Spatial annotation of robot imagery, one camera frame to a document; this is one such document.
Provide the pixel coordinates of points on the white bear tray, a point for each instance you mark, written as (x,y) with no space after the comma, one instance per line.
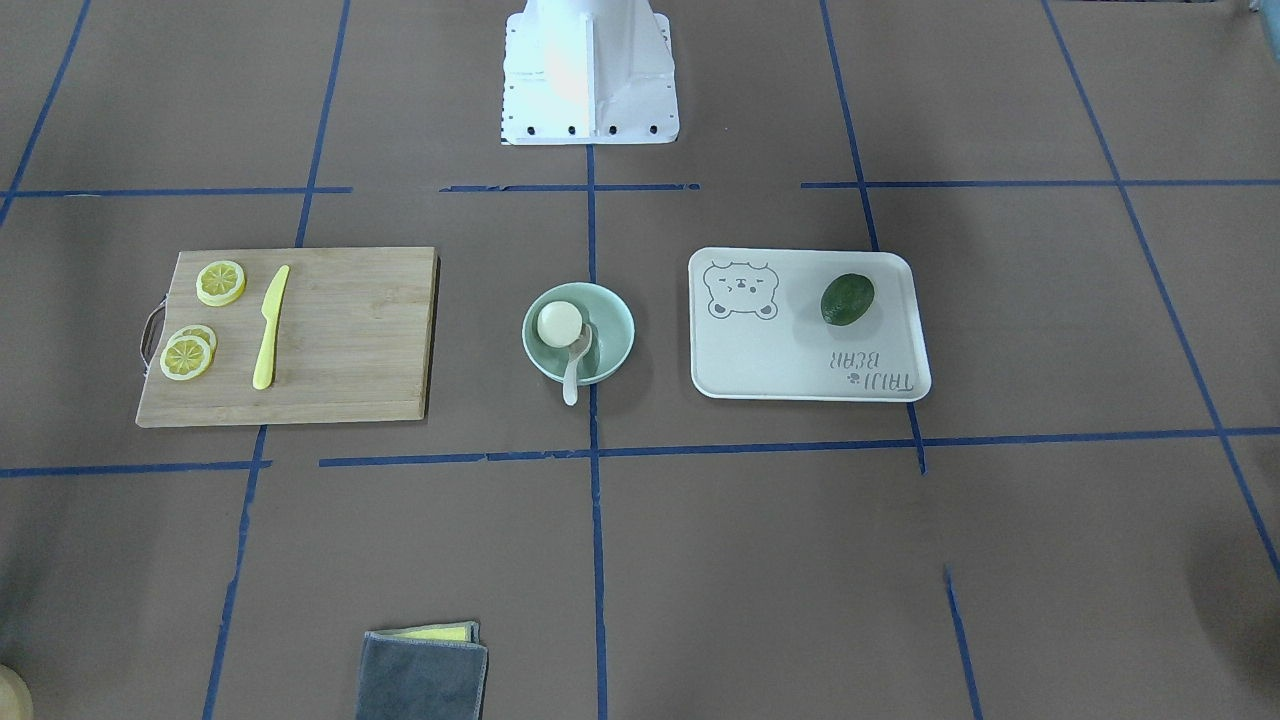
(756,330)

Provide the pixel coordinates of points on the yellow plastic knife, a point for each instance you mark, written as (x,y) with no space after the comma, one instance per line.
(271,308)

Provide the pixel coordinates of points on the translucent white spoon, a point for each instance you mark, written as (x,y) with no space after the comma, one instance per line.
(576,352)

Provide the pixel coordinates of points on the yellow sponge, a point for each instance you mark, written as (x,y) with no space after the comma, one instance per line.
(465,632)

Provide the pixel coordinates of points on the green avocado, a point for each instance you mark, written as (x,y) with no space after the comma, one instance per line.
(846,299)

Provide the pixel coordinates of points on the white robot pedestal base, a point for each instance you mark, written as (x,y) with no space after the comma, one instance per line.
(588,73)

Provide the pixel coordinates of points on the white steamed bun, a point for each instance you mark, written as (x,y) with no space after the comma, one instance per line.
(558,324)

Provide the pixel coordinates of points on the light green bowl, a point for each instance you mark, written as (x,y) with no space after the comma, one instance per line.
(613,332)

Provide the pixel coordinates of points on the bamboo cutting board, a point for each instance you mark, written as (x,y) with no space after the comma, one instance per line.
(354,340)

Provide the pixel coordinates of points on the lemon slice top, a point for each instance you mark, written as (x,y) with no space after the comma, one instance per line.
(220,283)

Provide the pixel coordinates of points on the wooden disc stand base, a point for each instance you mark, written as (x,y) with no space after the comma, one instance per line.
(16,701)

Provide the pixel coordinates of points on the grey folded cloth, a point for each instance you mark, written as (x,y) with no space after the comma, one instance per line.
(399,678)

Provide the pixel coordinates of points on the lemon slice partly hidden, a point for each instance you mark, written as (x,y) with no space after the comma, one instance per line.
(204,332)

